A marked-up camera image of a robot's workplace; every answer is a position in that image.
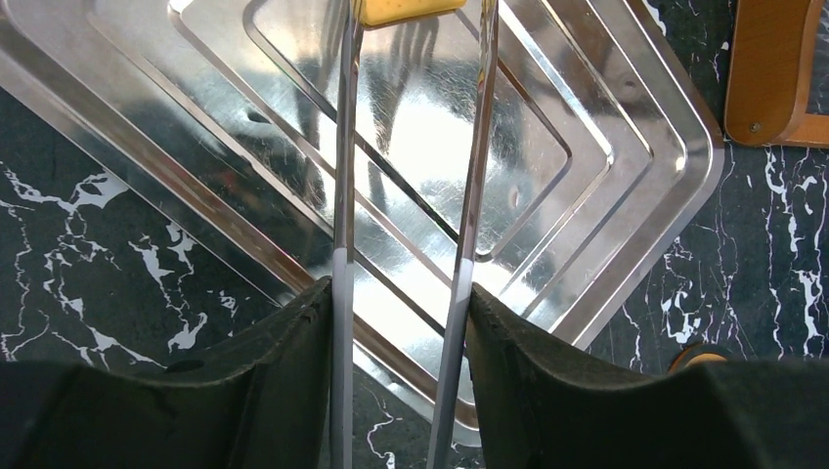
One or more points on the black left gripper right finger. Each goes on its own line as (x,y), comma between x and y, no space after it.
(543,403)

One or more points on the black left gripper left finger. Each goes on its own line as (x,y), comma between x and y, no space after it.
(256,400)

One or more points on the orange black round coaster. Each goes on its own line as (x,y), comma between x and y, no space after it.
(697,353)

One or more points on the steel serving tray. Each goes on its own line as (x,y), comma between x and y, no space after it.
(221,115)

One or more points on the wooden two-tier shelf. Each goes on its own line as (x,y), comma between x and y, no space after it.
(772,53)

